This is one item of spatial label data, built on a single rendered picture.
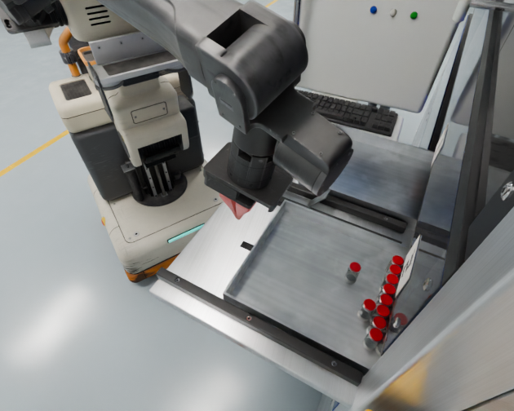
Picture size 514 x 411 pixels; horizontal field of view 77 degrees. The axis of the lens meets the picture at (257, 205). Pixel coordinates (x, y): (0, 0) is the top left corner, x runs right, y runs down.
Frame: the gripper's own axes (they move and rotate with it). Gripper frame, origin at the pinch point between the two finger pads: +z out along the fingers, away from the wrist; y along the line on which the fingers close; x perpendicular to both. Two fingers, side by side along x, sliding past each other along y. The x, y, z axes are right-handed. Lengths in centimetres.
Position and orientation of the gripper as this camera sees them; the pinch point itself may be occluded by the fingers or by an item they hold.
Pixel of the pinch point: (240, 213)
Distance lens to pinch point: 48.3
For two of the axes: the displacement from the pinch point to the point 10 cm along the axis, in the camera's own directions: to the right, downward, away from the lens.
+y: 8.6, 4.8, -1.7
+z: -1.7, 5.9, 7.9
